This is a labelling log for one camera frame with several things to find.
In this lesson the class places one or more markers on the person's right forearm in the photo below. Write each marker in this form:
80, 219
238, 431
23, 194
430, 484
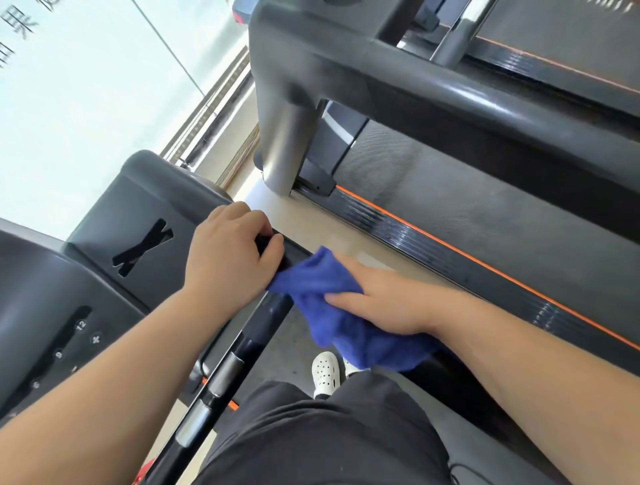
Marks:
550, 380

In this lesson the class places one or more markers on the neighbouring black treadmill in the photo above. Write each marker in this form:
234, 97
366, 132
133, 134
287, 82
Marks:
450, 200

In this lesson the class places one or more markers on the person's right hand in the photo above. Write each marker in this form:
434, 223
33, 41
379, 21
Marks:
400, 305

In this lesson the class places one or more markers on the person's right white clog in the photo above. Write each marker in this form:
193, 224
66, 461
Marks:
352, 369

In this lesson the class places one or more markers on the person's left hand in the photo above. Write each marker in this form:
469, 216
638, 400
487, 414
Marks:
225, 265

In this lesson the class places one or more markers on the blue cleaning cloth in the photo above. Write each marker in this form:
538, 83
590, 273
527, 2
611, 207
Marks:
350, 335

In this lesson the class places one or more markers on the person's black shorts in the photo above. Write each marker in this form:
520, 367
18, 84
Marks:
325, 439

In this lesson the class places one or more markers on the metal window track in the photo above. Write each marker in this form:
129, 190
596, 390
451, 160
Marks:
210, 115

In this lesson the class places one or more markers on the person's white clog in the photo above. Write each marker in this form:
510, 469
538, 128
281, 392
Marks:
352, 369
326, 372

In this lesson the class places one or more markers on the person's left forearm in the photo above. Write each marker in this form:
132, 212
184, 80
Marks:
100, 399

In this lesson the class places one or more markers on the person's left white clog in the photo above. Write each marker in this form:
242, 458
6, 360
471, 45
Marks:
326, 372

